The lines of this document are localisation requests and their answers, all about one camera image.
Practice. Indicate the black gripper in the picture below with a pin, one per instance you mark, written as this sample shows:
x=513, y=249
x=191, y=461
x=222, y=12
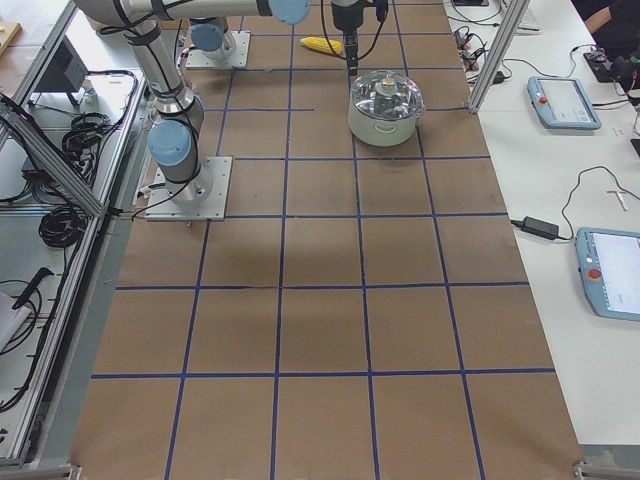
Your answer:
x=345, y=16

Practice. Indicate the yellow corn cob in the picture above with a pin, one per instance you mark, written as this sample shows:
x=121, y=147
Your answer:
x=322, y=45

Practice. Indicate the glass pot lid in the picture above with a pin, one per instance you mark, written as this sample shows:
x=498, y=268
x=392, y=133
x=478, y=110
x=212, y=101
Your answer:
x=386, y=95

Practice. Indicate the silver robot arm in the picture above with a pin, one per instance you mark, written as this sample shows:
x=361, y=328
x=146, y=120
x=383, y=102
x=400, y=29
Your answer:
x=289, y=12
x=173, y=140

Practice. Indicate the pale green cooking pot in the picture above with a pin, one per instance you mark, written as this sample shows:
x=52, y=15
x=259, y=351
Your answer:
x=381, y=133

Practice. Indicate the far blue teach pendant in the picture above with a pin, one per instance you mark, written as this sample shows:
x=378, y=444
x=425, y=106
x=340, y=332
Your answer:
x=562, y=104

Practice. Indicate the blue teach pendant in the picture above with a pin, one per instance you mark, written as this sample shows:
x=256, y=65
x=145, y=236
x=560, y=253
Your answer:
x=562, y=104
x=608, y=265

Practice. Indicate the black power adapter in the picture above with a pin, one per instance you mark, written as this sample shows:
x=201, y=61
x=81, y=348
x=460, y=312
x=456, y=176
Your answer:
x=540, y=228

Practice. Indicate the brown paper table mat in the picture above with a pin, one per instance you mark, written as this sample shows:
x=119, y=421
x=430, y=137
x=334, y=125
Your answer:
x=360, y=313

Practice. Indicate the near blue teach pendant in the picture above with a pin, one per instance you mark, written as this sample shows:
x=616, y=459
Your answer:
x=608, y=265

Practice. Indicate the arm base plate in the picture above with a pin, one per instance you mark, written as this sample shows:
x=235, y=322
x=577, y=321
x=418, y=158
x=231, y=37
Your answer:
x=219, y=51
x=204, y=198

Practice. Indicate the aluminium frame post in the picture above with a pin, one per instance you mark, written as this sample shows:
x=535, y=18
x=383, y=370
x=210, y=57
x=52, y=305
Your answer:
x=497, y=51

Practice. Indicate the aluminium frame rail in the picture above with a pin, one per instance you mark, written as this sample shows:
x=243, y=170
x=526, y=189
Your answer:
x=42, y=152

